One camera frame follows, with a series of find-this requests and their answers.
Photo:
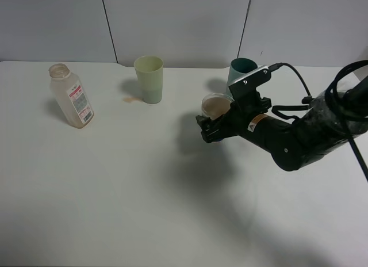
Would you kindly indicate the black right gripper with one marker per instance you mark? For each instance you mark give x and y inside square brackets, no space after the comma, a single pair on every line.
[234,123]

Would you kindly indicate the glass cup blue sleeve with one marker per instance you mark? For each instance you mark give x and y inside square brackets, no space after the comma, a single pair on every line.
[216,104]

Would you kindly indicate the clear plastic drink bottle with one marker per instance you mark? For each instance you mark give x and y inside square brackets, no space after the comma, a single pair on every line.
[70,96]

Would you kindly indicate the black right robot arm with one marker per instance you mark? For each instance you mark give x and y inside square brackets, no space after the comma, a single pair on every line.
[333,119]

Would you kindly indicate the teal green plastic cup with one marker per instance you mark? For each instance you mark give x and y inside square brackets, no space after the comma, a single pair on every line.
[238,68]

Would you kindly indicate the pale yellow plastic cup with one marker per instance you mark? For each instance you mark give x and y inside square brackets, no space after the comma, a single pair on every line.
[149,71]

